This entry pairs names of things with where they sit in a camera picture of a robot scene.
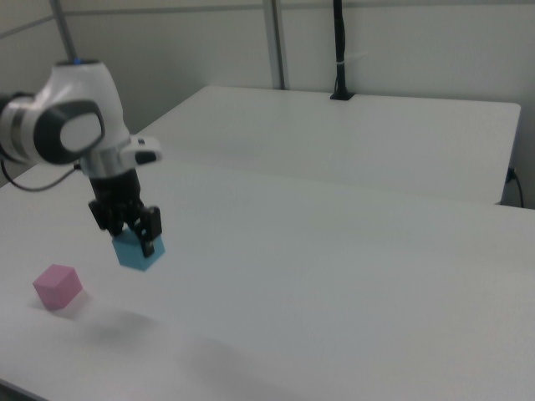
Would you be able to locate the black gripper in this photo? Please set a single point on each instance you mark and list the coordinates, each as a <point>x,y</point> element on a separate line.
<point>117,190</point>

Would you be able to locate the white side table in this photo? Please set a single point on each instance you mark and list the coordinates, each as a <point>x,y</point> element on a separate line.
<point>334,138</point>

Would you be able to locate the black camera pole with tie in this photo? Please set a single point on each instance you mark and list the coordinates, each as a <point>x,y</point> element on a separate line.
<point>342,54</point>

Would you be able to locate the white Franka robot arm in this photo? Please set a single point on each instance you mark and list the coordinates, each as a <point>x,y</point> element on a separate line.
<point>71,121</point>

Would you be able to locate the blue foam cube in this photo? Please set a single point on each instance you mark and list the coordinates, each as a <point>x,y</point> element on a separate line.
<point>136,252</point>

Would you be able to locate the grey metal partition post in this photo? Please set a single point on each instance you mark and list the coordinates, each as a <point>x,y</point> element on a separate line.
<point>276,42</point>
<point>66,29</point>

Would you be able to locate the pink foam cube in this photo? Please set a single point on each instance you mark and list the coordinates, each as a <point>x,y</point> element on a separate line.
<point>56,288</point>

